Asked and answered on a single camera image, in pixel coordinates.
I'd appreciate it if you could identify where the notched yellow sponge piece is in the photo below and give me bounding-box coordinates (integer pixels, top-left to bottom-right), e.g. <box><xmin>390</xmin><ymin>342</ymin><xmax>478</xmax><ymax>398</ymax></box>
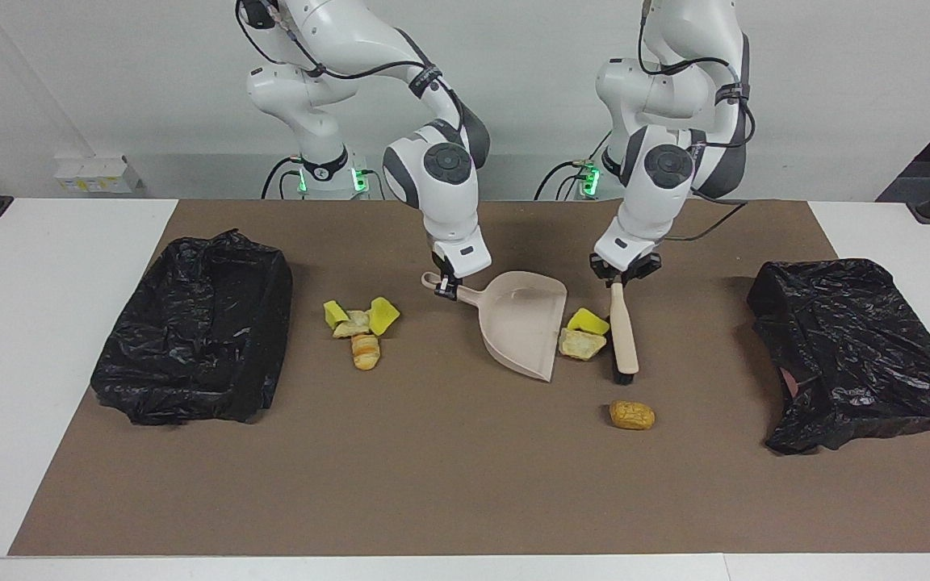
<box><xmin>566</xmin><ymin>307</ymin><xmax>611</xmax><ymax>336</ymax></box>

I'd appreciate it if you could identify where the beige hand brush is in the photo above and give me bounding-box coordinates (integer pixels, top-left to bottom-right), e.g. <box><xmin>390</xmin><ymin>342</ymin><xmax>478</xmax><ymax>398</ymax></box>
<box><xmin>609</xmin><ymin>281</ymin><xmax>640</xmax><ymax>384</ymax></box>

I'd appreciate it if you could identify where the large yellow sponge piece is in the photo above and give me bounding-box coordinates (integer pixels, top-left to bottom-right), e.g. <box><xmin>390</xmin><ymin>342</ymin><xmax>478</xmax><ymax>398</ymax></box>
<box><xmin>368</xmin><ymin>297</ymin><xmax>401</xmax><ymax>336</ymax></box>

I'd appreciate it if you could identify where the large pale bread chunk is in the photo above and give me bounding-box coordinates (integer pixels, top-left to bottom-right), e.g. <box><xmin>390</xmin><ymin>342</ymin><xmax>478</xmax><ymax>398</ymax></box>
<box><xmin>559</xmin><ymin>327</ymin><xmax>607</xmax><ymax>362</ymax></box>

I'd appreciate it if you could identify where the beige plastic dustpan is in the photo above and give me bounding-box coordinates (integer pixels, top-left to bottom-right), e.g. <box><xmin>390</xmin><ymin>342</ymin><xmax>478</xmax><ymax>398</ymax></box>
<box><xmin>421</xmin><ymin>270</ymin><xmax>569</xmax><ymax>382</ymax></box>

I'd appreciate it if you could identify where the small pale bread chunk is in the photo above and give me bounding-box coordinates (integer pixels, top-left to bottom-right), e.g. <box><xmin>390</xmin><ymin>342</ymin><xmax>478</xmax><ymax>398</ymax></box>
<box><xmin>333</xmin><ymin>310</ymin><xmax>372</xmax><ymax>339</ymax></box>

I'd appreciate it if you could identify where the striped croissant piece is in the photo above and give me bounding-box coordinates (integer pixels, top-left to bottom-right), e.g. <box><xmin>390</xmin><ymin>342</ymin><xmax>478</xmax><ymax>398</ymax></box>
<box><xmin>351</xmin><ymin>334</ymin><xmax>381</xmax><ymax>372</ymax></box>

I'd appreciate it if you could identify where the brown oval bread roll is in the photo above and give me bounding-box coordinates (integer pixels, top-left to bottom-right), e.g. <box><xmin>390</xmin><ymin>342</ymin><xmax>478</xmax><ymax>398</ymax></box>
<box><xmin>610</xmin><ymin>400</ymin><xmax>656</xmax><ymax>431</ymax></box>

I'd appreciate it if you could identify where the crumpled black bag bin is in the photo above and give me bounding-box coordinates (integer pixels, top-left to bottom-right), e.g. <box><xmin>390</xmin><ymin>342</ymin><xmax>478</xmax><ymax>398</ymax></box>
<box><xmin>746</xmin><ymin>258</ymin><xmax>930</xmax><ymax>455</ymax></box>

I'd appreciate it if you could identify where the box-shaped black bag bin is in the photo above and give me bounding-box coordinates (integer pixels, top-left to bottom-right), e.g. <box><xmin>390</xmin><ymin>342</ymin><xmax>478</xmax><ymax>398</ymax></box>
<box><xmin>90</xmin><ymin>229</ymin><xmax>295</xmax><ymax>426</ymax></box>

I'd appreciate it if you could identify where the brown table mat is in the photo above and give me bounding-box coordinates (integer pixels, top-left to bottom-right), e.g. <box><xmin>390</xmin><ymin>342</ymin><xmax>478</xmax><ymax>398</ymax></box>
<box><xmin>7</xmin><ymin>199</ymin><xmax>930</xmax><ymax>556</ymax></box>

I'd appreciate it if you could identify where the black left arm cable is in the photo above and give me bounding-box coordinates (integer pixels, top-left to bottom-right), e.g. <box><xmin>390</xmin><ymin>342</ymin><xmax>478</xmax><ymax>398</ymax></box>
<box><xmin>639</xmin><ymin>0</ymin><xmax>756</xmax><ymax>243</ymax></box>

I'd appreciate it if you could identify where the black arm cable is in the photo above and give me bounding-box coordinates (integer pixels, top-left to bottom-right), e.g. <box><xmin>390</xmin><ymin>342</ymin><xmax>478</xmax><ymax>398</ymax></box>
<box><xmin>235</xmin><ymin>0</ymin><xmax>467</xmax><ymax>138</ymax></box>
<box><xmin>639</xmin><ymin>0</ymin><xmax>756</xmax><ymax>243</ymax></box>

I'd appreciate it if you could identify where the black left base cable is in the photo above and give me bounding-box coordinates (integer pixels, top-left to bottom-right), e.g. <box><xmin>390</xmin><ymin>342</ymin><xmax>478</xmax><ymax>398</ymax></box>
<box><xmin>534</xmin><ymin>129</ymin><xmax>613</xmax><ymax>201</ymax></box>

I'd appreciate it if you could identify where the black base cable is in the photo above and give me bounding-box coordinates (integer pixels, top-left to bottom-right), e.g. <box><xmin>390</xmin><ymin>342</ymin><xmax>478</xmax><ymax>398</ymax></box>
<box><xmin>534</xmin><ymin>129</ymin><xmax>613</xmax><ymax>201</ymax></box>
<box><xmin>262</xmin><ymin>156</ymin><xmax>304</xmax><ymax>201</ymax></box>

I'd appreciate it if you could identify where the black right base cable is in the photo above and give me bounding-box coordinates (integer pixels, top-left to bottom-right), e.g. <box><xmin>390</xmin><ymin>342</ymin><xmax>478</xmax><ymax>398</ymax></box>
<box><xmin>262</xmin><ymin>156</ymin><xmax>304</xmax><ymax>201</ymax></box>

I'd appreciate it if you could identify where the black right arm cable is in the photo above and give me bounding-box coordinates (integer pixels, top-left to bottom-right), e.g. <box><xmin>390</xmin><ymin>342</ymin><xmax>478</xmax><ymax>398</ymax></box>
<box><xmin>235</xmin><ymin>0</ymin><xmax>467</xmax><ymax>138</ymax></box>

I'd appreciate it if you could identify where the white wall power strip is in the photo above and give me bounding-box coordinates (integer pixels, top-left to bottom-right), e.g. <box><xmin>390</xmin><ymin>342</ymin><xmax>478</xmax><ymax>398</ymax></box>
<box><xmin>54</xmin><ymin>156</ymin><xmax>143</xmax><ymax>194</ymax></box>

